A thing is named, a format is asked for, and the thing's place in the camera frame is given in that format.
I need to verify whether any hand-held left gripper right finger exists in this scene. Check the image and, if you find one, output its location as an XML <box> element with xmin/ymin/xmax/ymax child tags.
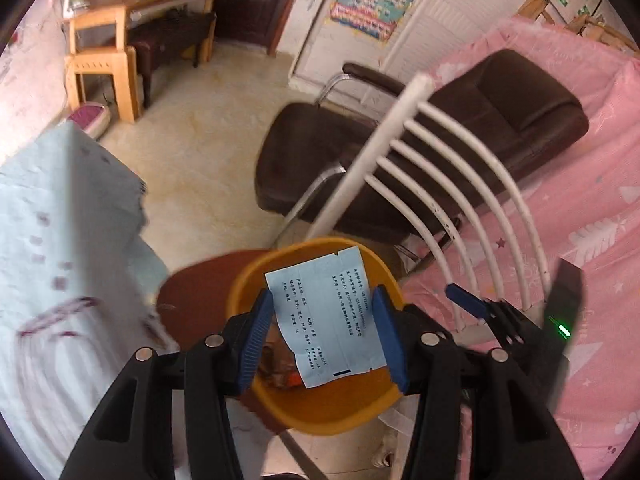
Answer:
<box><xmin>370</xmin><ymin>284</ymin><xmax>584</xmax><ymax>480</ymax></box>

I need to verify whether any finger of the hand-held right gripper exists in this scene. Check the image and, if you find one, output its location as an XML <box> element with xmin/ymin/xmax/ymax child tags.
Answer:
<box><xmin>445</xmin><ymin>283</ymin><xmax>544</xmax><ymax>357</ymax></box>

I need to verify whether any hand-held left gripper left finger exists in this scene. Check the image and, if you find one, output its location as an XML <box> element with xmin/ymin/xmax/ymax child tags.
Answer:
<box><xmin>59</xmin><ymin>288</ymin><xmax>275</xmax><ymax>480</ymax></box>

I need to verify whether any printed plastic bag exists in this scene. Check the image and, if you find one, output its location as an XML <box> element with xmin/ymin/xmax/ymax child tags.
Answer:
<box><xmin>263</xmin><ymin>245</ymin><xmax>389</xmax><ymax>391</ymax></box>

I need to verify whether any orange plastic basin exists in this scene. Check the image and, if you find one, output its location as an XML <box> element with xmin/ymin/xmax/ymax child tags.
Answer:
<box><xmin>225</xmin><ymin>236</ymin><xmax>407</xmax><ymax>436</ymax></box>

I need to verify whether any pink bedsheet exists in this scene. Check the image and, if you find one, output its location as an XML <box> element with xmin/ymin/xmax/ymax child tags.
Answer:
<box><xmin>400</xmin><ymin>14</ymin><xmax>640</xmax><ymax>480</ymax></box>

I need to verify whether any white metal chair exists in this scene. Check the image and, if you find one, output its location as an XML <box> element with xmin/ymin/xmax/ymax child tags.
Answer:
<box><xmin>155</xmin><ymin>72</ymin><xmax>552</xmax><ymax>357</ymax></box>

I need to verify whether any brown leather armchair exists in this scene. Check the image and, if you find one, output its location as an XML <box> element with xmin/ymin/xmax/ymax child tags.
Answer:
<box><xmin>254</xmin><ymin>49</ymin><xmax>591</xmax><ymax>262</ymax></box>

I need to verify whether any light blue printed tablecloth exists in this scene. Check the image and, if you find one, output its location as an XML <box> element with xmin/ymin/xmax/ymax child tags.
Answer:
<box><xmin>0</xmin><ymin>122</ymin><xmax>179</xmax><ymax>480</ymax></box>

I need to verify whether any dark padded stool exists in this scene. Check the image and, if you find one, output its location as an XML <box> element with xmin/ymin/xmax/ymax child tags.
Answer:
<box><xmin>126</xmin><ymin>9</ymin><xmax>217</xmax><ymax>112</ymax></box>

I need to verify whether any dark brown door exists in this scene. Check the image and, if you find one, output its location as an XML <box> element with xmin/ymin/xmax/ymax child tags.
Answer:
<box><xmin>212</xmin><ymin>0</ymin><xmax>307</xmax><ymax>57</ymax></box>

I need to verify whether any wooden desk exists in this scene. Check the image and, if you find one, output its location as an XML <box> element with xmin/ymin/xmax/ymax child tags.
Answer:
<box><xmin>64</xmin><ymin>0</ymin><xmax>227</xmax><ymax>124</ymax></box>

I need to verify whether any wooden bed frame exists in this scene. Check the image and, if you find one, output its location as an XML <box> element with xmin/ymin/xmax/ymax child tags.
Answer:
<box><xmin>516</xmin><ymin>0</ymin><xmax>640</xmax><ymax>57</ymax></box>

